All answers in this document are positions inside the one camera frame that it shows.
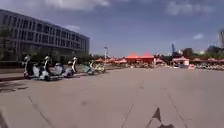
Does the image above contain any lamp pole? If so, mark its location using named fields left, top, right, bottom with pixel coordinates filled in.
left=103, top=46, right=109, bottom=62

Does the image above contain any row of red-roofed stalls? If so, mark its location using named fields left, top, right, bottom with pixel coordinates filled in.
left=94, top=51, right=224, bottom=71

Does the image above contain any grey paved plaza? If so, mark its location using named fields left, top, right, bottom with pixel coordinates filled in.
left=0, top=65, right=224, bottom=128

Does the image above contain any row of parked scooters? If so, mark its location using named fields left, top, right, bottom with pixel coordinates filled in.
left=21, top=54, right=107, bottom=82

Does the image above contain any large grey glass building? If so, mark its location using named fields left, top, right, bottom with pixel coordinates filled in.
left=0, top=8, right=91, bottom=64

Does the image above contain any row of distant trees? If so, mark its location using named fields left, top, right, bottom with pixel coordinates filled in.
left=182, top=45, right=224, bottom=61

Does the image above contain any distant tall building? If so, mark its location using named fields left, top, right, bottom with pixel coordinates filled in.
left=217, top=29, right=224, bottom=49

